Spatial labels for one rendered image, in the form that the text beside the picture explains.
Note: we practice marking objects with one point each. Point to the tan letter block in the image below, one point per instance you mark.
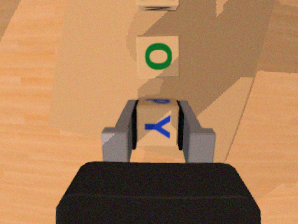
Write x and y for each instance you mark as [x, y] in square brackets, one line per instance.
[157, 5]
[157, 121]
[158, 56]

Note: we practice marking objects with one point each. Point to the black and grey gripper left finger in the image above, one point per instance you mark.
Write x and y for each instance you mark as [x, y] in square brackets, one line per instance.
[115, 140]

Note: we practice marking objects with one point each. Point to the tan flat mat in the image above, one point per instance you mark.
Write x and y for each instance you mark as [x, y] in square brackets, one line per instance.
[96, 67]

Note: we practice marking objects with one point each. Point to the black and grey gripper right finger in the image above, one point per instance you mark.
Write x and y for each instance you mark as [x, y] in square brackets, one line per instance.
[197, 143]

